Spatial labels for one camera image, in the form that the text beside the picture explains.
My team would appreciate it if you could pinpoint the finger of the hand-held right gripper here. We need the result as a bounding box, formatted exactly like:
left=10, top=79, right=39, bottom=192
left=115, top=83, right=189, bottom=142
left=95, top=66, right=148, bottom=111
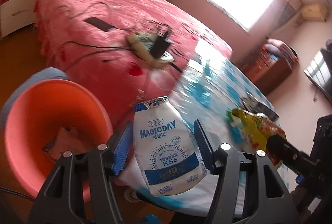
left=267, top=134, right=320, bottom=184

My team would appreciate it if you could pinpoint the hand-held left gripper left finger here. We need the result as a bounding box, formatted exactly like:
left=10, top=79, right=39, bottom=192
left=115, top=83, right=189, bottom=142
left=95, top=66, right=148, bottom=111
left=27, top=120, right=134, bottom=224

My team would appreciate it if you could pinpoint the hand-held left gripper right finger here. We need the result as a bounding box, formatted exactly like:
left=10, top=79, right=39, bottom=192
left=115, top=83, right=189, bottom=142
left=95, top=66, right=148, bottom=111
left=194, top=118, right=299, bottom=224

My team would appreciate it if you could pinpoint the red yellow snack bag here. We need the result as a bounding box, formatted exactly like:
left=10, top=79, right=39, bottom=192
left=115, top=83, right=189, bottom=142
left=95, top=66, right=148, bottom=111
left=227, top=108, right=287, bottom=168

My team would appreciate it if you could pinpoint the white blue Magicday pouch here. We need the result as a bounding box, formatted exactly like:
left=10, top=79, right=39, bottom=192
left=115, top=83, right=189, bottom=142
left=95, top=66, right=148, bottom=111
left=133, top=96, right=209, bottom=196

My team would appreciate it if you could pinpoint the orange plastic bin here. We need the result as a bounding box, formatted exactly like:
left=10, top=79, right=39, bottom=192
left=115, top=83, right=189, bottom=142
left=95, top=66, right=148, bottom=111
left=5, top=79, right=115, bottom=199

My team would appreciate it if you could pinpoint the brown wrapper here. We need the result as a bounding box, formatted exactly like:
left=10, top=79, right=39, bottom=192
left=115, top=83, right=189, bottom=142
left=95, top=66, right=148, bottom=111
left=43, top=127, right=87, bottom=160

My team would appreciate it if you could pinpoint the blue checked tablecloth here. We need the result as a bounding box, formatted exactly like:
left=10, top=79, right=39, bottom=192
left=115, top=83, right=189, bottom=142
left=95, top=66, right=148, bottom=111
left=122, top=40, right=290, bottom=217

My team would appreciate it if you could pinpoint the brown wooden cabinet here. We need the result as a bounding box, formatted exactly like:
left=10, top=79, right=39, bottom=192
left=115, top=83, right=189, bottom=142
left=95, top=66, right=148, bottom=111
left=241, top=44, right=299, bottom=96

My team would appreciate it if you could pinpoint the folded blankets pile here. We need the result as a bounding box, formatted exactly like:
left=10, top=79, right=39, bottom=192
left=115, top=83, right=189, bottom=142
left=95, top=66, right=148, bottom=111
left=262, top=38, right=299, bottom=64

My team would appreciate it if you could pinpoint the person's blue trouser leg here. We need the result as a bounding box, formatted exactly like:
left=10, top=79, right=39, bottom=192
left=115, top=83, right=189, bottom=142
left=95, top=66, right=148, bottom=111
left=1, top=67, right=69, bottom=121

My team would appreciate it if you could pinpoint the beige power strip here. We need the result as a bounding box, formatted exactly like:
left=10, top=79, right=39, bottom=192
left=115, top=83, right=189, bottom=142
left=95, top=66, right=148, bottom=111
left=127, top=31, right=175, bottom=68

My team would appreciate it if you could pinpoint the black charger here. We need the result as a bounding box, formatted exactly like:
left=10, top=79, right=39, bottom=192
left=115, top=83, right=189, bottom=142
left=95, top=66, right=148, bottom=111
left=150, top=32, right=172, bottom=59

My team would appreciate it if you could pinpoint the black smartphone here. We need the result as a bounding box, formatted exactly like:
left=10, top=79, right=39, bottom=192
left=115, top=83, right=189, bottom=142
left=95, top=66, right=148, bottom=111
left=84, top=17, right=115, bottom=32

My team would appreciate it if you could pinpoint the patterned curtain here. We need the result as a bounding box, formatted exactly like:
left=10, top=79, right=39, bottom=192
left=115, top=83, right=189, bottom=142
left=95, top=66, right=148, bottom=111
left=277, top=0, right=303, bottom=31

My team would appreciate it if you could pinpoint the pink bed cover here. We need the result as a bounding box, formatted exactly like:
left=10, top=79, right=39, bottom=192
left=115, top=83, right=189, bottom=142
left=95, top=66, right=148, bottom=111
left=34, top=0, right=233, bottom=188

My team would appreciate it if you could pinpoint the white nightstand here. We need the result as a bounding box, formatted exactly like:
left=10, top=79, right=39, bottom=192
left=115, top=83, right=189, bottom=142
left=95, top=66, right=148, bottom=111
left=0, top=0, right=39, bottom=38

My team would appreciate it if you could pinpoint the wall-mounted television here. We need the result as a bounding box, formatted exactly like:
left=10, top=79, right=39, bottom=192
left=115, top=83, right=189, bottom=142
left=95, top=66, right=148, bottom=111
left=304, top=48, right=332, bottom=105

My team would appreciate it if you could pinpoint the black charging cable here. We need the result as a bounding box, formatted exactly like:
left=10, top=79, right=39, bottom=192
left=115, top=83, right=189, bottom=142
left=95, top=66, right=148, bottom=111
left=61, top=41, right=135, bottom=67
left=53, top=1, right=136, bottom=33

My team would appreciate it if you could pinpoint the black floor cable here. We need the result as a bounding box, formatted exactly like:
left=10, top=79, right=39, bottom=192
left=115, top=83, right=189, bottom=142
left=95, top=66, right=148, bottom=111
left=0, top=187, right=35, bottom=200

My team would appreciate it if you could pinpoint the beige wall-mounted box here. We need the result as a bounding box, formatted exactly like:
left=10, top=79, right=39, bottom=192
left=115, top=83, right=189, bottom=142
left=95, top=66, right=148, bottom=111
left=301, top=3, right=329, bottom=22

